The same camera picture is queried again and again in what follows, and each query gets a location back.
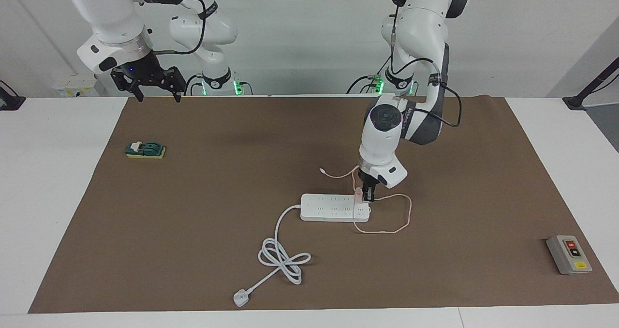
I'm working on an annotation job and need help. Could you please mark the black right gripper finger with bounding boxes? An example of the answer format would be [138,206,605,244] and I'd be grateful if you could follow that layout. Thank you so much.
[164,66,187,103]
[128,78,145,103]

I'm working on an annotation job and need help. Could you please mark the pink charging cable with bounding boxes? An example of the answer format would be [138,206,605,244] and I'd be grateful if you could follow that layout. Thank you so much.
[319,165,413,235]

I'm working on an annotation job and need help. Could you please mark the white power strip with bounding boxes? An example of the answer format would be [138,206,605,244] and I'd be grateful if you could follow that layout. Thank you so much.
[300,194,372,223]

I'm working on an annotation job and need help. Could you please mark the brown table mat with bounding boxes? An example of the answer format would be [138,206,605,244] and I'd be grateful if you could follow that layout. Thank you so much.
[28,96,619,314]

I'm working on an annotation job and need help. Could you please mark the black clamp stand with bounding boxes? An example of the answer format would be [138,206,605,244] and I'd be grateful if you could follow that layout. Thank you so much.
[0,80,26,111]
[562,57,619,111]

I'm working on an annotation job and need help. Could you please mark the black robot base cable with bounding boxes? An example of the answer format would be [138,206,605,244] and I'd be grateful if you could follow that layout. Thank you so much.
[183,74,206,96]
[346,60,393,95]

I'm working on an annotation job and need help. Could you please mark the green knife switch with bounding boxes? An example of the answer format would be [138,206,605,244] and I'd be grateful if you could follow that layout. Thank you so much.
[125,141,166,160]

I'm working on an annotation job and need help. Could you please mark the white wall socket box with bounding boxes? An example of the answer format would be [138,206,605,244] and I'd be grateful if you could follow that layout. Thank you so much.
[52,74,115,98]

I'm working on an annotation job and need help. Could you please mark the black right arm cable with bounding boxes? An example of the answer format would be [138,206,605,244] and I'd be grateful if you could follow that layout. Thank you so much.
[155,0,209,56]

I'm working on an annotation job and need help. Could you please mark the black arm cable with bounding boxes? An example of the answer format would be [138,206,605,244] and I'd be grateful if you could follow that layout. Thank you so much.
[389,6,462,128]
[155,0,209,56]

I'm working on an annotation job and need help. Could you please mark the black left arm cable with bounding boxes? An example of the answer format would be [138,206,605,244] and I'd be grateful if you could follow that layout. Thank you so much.
[389,6,462,128]

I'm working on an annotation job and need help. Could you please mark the white power strip cord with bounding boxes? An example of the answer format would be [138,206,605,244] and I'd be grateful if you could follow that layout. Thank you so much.
[233,205,312,308]

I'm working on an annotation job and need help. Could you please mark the grey on-off switch box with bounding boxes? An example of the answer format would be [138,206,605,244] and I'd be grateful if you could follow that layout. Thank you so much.
[546,235,593,276]

